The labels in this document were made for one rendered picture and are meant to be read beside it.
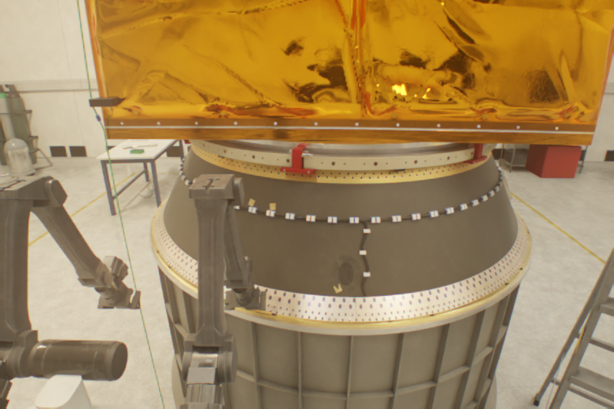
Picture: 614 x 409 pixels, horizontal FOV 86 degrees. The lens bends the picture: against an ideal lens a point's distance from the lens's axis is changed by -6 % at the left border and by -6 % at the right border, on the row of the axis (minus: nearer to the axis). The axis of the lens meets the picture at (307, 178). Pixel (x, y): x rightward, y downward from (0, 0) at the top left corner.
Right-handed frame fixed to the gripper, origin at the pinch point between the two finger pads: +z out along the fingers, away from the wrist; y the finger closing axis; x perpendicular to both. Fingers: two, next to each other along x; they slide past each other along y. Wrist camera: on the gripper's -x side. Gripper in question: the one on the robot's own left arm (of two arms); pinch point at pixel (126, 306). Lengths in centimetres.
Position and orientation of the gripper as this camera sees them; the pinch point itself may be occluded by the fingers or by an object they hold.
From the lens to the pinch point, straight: 148.3
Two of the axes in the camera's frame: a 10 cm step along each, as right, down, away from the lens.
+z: -0.1, 6.5, 7.6
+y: -10.0, 0.1, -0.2
